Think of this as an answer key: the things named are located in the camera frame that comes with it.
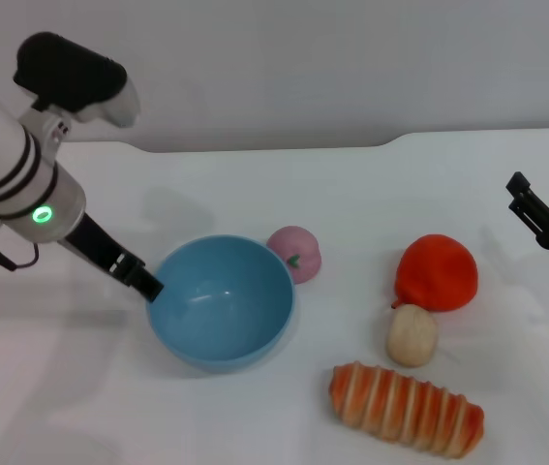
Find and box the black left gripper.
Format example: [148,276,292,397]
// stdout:
[63,212,165,304]

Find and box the blue bowl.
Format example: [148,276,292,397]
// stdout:
[145,234,296,374]

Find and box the beige potato toy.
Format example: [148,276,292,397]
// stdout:
[385,303,439,368]

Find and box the pink peach bun toy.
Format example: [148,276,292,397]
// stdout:
[266,225,324,286]

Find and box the orange striped bread loaf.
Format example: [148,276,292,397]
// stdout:
[327,361,486,459]

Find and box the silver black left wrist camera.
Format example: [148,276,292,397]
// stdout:
[12,31,140,129]

